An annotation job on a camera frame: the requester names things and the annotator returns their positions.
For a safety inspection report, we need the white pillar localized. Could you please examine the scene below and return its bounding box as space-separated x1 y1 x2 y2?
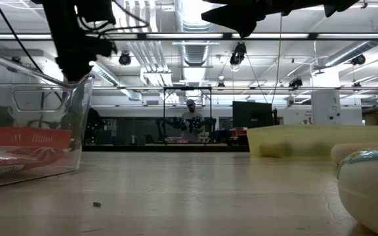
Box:
310 70 343 126

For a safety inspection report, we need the teal frosted donut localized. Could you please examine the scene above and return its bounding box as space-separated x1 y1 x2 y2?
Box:
336 146 378 236

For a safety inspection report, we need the black monitor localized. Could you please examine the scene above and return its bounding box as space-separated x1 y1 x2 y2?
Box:
232 100 274 129

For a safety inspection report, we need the yellow translucent plastic bin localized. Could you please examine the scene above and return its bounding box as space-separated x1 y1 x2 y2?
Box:
246 123 378 158

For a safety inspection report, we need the black aluminium rig frame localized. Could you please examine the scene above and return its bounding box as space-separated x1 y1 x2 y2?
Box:
82 144 251 153

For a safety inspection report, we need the black ceiling camera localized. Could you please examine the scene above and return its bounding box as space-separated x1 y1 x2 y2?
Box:
118 50 132 66
229 41 247 66
288 77 304 90
351 54 367 66

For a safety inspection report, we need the orange frosted donut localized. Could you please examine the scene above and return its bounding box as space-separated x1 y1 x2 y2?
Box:
330 142 378 165

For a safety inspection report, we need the red plastic mesh basket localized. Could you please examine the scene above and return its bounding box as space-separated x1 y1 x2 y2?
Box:
0 127 74 150

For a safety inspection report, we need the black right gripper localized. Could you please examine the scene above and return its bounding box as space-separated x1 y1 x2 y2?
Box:
200 0 360 38

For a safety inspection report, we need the distant black station frame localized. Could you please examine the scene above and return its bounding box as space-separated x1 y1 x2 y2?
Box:
162 86 213 146

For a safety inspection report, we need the silver ventilation duct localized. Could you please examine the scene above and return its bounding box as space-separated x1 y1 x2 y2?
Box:
175 0 221 68
323 19 378 68

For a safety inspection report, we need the clear plastic container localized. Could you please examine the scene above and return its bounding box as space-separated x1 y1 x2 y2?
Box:
0 45 96 191

